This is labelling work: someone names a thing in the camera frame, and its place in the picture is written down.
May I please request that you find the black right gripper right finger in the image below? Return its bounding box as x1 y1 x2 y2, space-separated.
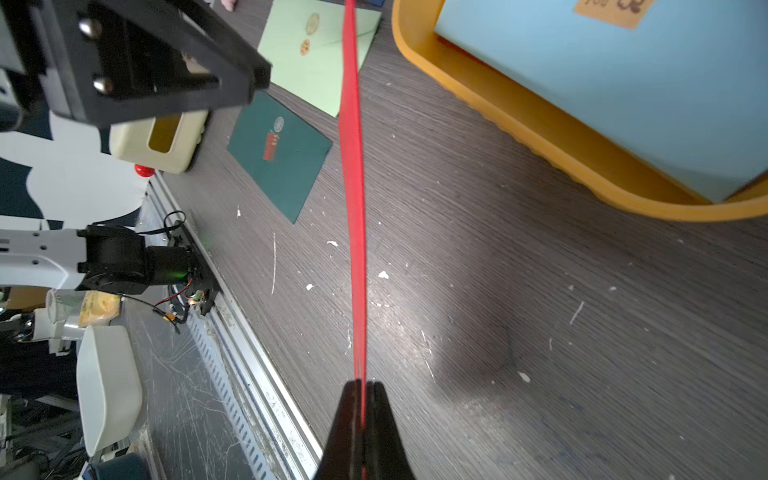
363 381 415 480

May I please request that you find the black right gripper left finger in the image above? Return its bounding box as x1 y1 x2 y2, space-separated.
313 380 364 480

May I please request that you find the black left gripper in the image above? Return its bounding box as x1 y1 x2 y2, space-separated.
1 1 271 129

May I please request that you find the red envelope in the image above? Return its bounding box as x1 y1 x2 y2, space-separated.
337 0 368 430

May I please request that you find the yellow plastic storage box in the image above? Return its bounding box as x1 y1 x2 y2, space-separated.
391 1 767 222

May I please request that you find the light blue envelope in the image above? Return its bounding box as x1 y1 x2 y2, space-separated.
435 1 767 202

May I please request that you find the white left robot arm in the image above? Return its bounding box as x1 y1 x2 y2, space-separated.
1 1 271 295

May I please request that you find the small pink toy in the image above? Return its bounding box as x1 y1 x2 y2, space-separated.
221 0 237 12

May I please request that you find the light green envelope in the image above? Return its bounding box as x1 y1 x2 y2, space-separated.
258 0 344 117

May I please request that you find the dark green envelope left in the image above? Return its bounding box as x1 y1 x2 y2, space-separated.
228 90 332 223

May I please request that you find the white slotted cable duct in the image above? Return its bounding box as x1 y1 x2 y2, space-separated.
187 314 283 479

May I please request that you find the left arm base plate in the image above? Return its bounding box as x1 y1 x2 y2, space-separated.
160 210 221 325

